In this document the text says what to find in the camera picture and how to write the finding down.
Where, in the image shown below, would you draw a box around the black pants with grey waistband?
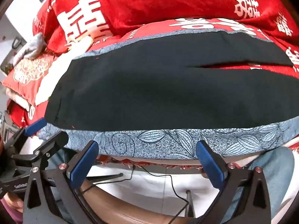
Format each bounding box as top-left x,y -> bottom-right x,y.
37,30 -> 299,160

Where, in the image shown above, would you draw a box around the person left hand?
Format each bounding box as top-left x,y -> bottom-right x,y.
4,193 -> 24,213

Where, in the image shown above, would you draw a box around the black tripod leg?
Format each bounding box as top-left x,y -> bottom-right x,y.
86,173 -> 123,183

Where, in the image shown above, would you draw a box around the red embroidered pillow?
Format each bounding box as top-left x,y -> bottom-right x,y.
2,53 -> 57,106

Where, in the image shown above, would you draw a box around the blue jeans leg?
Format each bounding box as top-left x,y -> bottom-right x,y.
219,147 -> 296,224

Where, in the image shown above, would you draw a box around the grey cloth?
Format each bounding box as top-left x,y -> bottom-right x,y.
13,32 -> 47,67

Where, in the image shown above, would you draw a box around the cream white towel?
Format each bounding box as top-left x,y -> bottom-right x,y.
34,36 -> 94,106

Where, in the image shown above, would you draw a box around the red folded wedding quilt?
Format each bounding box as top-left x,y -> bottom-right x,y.
33,0 -> 298,53

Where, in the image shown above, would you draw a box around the black cable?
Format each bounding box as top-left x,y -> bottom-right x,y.
79,164 -> 190,224

